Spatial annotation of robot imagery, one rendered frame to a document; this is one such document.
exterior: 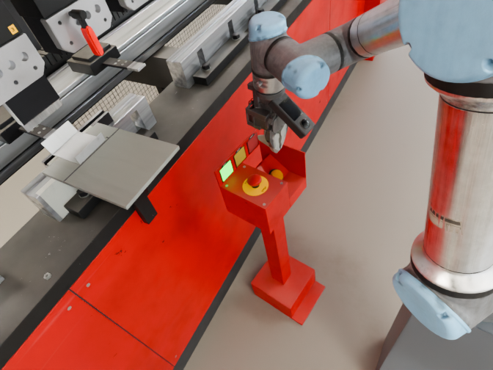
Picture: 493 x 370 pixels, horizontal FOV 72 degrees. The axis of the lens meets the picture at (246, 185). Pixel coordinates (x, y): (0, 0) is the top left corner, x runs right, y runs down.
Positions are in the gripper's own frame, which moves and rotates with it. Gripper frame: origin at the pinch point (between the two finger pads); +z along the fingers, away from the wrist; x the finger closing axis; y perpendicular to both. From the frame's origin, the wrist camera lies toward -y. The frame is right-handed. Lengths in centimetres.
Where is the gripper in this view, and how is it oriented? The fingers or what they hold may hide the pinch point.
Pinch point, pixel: (279, 149)
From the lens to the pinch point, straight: 92.3
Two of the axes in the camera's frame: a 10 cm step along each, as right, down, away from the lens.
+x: -5.9, 6.7, -4.4
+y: -8.0, -4.3, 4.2
